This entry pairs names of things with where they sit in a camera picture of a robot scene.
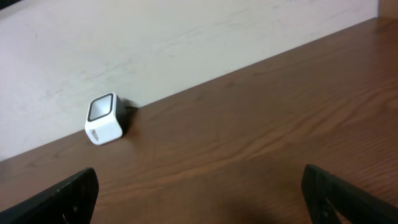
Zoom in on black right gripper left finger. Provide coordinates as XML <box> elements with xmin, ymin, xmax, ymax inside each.
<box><xmin>1</xmin><ymin>167</ymin><xmax>99</xmax><ymax>224</ymax></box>

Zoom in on white barcode scanner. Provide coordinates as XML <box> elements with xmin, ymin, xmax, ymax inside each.
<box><xmin>85</xmin><ymin>92</ymin><xmax>138</xmax><ymax>145</ymax></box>

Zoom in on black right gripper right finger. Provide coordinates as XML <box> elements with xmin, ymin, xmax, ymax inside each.
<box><xmin>301</xmin><ymin>164</ymin><xmax>397</xmax><ymax>223</ymax></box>

